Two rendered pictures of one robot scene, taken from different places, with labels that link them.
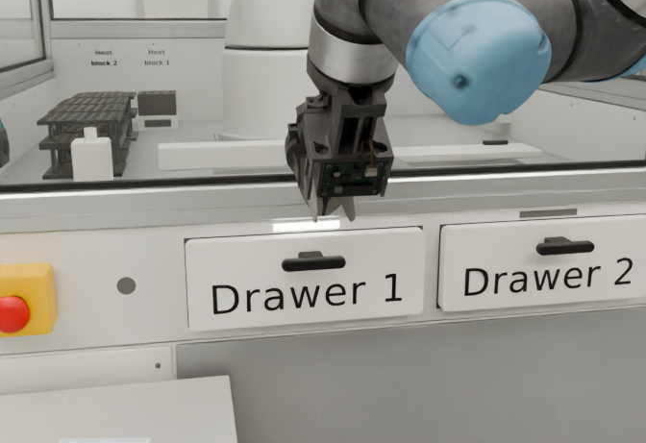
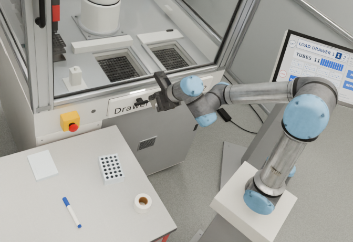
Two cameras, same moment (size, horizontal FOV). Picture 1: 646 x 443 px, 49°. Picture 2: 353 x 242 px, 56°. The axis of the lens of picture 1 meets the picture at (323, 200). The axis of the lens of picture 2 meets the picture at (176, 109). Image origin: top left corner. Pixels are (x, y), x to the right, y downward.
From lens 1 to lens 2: 100 cm
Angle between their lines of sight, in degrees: 42
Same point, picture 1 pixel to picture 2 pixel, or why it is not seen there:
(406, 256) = not seen: hidden behind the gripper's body
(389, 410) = (147, 122)
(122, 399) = (95, 136)
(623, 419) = not seen: hidden behind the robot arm
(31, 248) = (71, 108)
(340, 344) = (139, 112)
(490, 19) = (210, 118)
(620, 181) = (207, 70)
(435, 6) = (203, 114)
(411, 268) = not seen: hidden behind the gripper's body
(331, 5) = (178, 97)
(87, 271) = (84, 110)
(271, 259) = (130, 101)
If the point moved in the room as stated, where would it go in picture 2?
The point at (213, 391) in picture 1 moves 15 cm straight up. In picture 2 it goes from (115, 131) to (119, 109)
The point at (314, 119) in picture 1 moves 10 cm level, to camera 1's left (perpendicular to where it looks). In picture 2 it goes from (162, 98) to (138, 101)
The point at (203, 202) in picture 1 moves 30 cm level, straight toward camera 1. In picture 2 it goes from (115, 91) to (146, 141)
